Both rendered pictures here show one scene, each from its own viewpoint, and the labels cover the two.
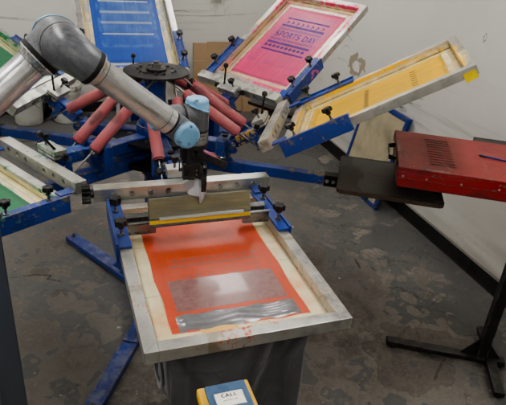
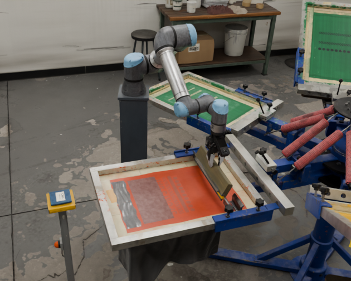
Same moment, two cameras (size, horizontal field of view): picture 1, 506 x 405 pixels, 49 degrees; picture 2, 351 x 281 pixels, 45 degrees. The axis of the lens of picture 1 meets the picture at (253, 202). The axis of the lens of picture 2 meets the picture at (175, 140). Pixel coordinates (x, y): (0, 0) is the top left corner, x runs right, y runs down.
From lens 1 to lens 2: 2.24 m
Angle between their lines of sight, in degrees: 76
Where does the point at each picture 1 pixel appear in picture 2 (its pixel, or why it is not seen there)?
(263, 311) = (126, 211)
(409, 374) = not seen: outside the picture
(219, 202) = (215, 175)
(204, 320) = (119, 189)
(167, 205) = (203, 155)
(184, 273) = (162, 182)
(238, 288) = (150, 203)
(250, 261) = (180, 209)
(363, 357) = not seen: outside the picture
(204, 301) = (136, 189)
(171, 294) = (142, 178)
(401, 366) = not seen: outside the picture
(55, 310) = (276, 220)
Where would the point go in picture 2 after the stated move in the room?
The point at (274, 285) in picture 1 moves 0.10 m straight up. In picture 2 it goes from (154, 218) to (155, 202)
